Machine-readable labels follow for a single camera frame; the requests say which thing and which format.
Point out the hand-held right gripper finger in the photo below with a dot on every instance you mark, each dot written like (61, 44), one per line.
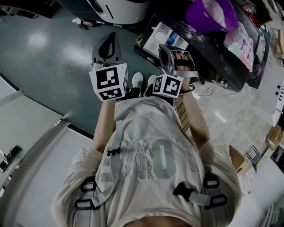
(166, 56)

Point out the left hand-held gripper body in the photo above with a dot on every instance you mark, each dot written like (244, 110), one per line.
(108, 82)

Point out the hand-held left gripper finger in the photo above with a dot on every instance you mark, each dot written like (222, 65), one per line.
(95, 56)
(118, 55)

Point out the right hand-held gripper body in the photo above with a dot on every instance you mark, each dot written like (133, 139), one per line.
(170, 85)

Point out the white detergent drawer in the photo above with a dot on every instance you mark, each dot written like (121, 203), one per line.
(175, 38)

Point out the person's right forearm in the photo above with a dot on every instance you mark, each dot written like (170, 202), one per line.
(195, 119)

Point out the person's left forearm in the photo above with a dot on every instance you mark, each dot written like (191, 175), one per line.
(104, 126)

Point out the person's right hand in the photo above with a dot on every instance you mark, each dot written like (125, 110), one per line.
(183, 56)

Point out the person's right white shoe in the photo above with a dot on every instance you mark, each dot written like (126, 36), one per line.
(152, 81)

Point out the person's white shoe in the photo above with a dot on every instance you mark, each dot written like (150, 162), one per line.
(152, 81)
(137, 79)

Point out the person's black trousers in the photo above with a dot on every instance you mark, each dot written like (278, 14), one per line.
(135, 93)

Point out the person's left white shoe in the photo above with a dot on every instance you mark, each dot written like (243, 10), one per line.
(137, 79)

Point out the wooden slatted platform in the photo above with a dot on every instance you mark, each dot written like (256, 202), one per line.
(183, 115)

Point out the purple plastic bucket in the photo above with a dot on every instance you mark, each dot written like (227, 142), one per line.
(195, 15)

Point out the pink and green plastic bag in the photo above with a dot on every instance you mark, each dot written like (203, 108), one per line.
(239, 44)

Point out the pink plastic item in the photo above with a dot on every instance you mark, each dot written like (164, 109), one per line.
(258, 71)

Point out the small cardboard box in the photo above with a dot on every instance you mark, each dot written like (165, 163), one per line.
(275, 137)
(237, 159)

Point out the open cardboard box with clutter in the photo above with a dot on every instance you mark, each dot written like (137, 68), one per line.
(264, 13)

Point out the person's cream shirt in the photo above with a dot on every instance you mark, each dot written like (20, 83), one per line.
(144, 195)

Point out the black metal bracket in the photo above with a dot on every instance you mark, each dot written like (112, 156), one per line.
(13, 151)

